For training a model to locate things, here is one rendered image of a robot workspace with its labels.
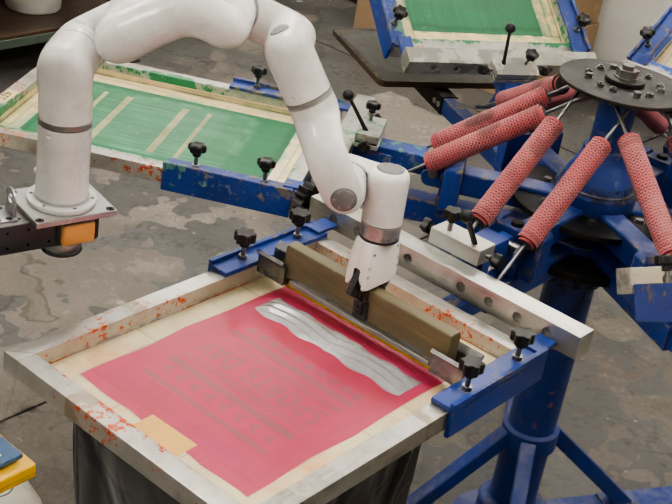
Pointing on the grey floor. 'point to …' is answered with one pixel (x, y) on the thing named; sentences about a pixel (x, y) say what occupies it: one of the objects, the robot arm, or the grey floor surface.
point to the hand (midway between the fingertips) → (366, 305)
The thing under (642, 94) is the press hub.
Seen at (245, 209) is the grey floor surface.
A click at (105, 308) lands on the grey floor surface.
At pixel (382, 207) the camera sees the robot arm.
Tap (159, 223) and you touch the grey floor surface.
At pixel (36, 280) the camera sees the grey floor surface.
